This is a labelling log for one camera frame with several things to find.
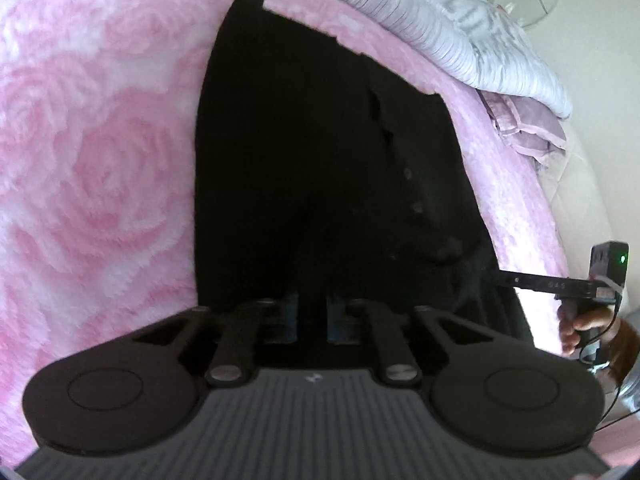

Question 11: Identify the black garment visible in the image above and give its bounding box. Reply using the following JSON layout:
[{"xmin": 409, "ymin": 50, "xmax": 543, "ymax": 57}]
[{"xmin": 194, "ymin": 0, "xmax": 533, "ymax": 342}]

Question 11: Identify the person's right hand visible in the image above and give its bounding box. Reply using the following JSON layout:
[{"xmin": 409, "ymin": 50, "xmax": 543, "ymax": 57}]
[{"xmin": 556, "ymin": 301, "xmax": 620, "ymax": 358}]

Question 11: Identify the pink ruffled pillow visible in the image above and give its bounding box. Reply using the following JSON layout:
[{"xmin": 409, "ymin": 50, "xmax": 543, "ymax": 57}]
[{"xmin": 478, "ymin": 91, "xmax": 566, "ymax": 166}]

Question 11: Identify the white striped quilt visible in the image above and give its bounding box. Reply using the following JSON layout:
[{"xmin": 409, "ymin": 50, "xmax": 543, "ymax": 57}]
[{"xmin": 341, "ymin": 0, "xmax": 573, "ymax": 119}]

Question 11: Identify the pink rose plush blanket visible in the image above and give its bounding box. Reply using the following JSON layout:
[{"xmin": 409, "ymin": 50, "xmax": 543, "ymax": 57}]
[{"xmin": 0, "ymin": 0, "xmax": 640, "ymax": 470}]

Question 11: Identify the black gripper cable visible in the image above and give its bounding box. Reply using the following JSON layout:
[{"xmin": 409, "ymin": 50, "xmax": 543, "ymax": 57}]
[{"xmin": 579, "ymin": 303, "xmax": 640, "ymax": 434}]

